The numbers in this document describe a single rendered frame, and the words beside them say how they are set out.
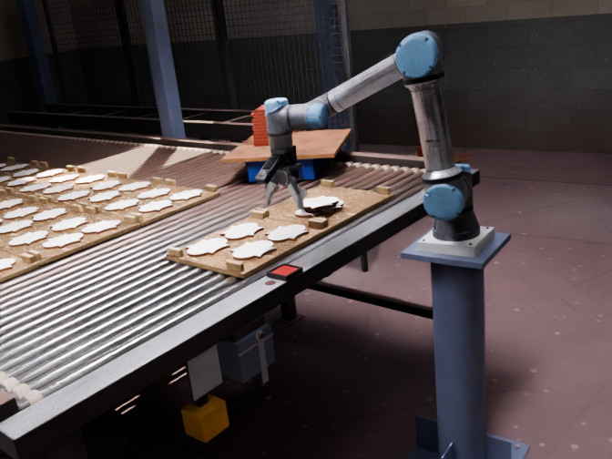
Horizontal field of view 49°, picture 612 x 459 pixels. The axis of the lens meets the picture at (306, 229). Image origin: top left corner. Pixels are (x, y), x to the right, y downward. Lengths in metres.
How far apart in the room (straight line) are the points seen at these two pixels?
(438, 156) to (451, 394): 0.86
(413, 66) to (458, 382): 1.07
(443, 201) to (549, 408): 1.27
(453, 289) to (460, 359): 0.26
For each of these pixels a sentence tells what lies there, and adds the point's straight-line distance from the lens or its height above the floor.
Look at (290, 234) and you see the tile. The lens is 2.18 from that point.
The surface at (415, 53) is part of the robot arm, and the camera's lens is 1.90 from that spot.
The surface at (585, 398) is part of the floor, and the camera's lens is 3.05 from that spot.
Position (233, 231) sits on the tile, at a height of 0.95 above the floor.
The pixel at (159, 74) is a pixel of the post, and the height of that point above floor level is 1.32.
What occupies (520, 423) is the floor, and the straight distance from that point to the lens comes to 2.87.
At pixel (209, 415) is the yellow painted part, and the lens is 1.79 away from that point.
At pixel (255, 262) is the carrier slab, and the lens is 2.01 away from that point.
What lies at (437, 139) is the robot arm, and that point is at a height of 1.25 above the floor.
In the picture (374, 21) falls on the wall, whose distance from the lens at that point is 7.39.
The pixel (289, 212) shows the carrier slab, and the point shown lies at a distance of 2.43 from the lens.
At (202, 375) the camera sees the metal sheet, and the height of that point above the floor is 0.79.
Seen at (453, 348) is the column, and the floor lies 0.53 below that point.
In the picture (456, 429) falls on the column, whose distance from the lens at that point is 2.47.
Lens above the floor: 1.68
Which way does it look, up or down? 19 degrees down
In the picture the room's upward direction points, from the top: 6 degrees counter-clockwise
